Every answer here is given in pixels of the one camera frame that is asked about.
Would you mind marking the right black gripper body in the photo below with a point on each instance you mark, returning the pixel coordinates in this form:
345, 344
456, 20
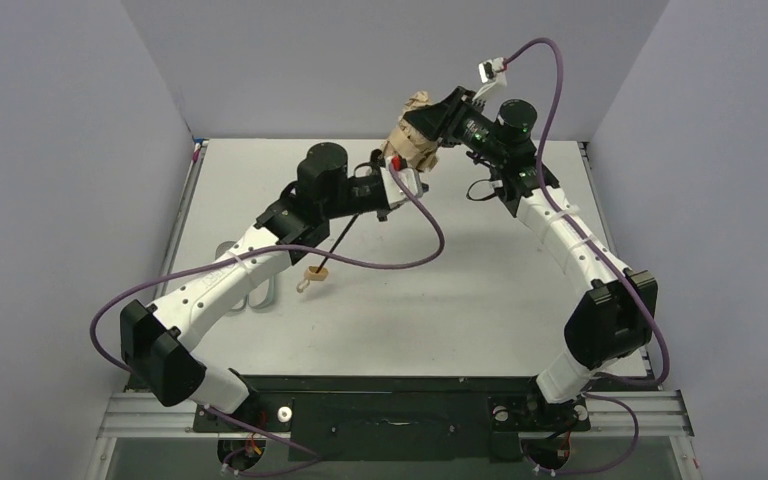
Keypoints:
442, 115

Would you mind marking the beige patterned umbrella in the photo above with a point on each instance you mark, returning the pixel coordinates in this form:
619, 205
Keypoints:
403, 140

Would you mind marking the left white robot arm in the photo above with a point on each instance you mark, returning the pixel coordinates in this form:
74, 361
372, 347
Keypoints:
158, 339

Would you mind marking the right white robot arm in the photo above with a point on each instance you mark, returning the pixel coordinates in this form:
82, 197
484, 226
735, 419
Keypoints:
613, 317

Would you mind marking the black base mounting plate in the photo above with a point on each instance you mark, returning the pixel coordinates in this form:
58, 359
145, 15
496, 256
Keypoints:
381, 418

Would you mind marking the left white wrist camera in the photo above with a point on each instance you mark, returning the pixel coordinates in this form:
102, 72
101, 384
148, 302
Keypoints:
400, 181

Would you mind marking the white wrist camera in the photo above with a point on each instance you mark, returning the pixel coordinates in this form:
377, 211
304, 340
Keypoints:
492, 73
400, 181

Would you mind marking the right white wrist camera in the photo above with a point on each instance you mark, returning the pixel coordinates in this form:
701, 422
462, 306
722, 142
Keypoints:
492, 73

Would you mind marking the aluminium rail frame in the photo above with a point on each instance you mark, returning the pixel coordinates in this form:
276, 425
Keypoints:
661, 414

